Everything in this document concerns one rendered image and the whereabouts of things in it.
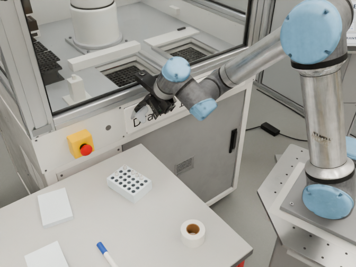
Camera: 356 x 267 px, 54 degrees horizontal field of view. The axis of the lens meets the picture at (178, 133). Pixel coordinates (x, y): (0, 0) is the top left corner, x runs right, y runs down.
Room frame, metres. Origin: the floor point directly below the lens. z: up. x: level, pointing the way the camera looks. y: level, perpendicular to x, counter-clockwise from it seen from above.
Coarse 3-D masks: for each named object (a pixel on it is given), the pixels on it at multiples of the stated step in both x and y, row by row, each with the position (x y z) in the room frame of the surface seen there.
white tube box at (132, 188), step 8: (120, 168) 0.85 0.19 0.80; (128, 168) 0.85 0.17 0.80; (112, 176) 0.81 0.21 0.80; (120, 176) 0.82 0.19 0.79; (128, 176) 0.82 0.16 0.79; (144, 176) 0.81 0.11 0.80; (112, 184) 0.79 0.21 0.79; (120, 184) 0.79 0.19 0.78; (128, 184) 0.78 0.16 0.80; (136, 184) 0.78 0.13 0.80; (144, 184) 0.78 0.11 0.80; (120, 192) 0.77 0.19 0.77; (128, 192) 0.74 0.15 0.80; (136, 192) 0.74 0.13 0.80; (144, 192) 0.77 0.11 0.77; (136, 200) 0.74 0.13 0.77
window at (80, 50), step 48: (48, 0) 0.93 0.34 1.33; (96, 0) 1.01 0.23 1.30; (144, 0) 1.11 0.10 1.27; (192, 0) 1.22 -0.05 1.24; (240, 0) 1.37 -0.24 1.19; (48, 48) 0.91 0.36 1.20; (96, 48) 1.00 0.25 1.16; (144, 48) 1.10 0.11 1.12; (192, 48) 1.23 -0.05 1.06; (48, 96) 0.89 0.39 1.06; (96, 96) 0.98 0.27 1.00
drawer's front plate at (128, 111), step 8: (136, 104) 1.04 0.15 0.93; (176, 104) 1.15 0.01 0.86; (128, 112) 1.02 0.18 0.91; (152, 112) 1.08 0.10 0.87; (168, 112) 1.12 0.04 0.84; (176, 112) 1.15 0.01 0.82; (128, 120) 1.02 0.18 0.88; (136, 120) 1.04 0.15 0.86; (152, 120) 1.08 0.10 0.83; (128, 128) 1.01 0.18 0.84; (136, 128) 1.03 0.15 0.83
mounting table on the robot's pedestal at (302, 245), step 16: (288, 160) 0.93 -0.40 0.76; (304, 160) 0.93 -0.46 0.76; (272, 176) 0.85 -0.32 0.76; (288, 176) 0.85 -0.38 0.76; (272, 192) 0.78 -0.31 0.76; (272, 224) 0.66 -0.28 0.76; (288, 224) 0.65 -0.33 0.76; (288, 240) 0.60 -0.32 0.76; (304, 240) 0.60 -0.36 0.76; (320, 240) 0.60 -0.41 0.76; (304, 256) 0.55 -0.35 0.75; (320, 256) 0.54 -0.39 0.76; (336, 256) 0.54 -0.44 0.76; (352, 256) 0.54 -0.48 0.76
